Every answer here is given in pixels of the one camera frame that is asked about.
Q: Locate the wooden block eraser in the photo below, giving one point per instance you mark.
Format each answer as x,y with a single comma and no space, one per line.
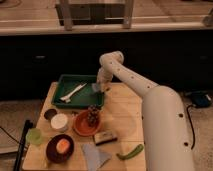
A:
104,137

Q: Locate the orange round food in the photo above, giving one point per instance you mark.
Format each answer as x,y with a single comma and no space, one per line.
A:
62,146

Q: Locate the green chili pepper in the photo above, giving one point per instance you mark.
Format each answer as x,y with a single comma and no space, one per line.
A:
139,148

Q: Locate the wooden chair frame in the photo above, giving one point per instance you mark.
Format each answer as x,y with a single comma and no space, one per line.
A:
94,12

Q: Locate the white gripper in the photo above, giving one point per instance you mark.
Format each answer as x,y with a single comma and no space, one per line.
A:
104,77

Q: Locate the dark blue floor object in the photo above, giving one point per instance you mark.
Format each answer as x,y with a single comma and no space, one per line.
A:
201,99

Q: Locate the small dark cup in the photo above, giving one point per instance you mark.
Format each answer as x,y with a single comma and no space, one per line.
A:
49,114

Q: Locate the orange bowl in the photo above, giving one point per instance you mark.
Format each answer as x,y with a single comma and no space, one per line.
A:
82,128

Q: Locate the white round container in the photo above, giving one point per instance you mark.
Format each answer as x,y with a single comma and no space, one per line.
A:
59,122

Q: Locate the brown pine cone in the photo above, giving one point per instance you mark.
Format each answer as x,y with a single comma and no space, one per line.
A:
93,116

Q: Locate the dark brown bowl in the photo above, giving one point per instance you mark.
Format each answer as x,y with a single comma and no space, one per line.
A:
51,152

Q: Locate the blue folded cloth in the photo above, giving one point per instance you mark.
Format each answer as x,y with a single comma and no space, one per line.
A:
95,158

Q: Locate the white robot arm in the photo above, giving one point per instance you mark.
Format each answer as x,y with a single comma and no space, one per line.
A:
163,118

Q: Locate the light green cup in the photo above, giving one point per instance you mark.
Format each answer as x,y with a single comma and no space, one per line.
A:
34,136

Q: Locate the blue sponge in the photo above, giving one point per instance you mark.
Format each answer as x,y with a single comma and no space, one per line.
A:
96,87

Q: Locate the green plastic tray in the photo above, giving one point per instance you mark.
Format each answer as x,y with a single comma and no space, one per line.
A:
83,98

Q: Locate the white plastic fork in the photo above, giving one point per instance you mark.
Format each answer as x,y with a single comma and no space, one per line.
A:
67,98

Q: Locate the black stand left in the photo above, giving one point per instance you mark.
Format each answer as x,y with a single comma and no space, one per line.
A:
28,124

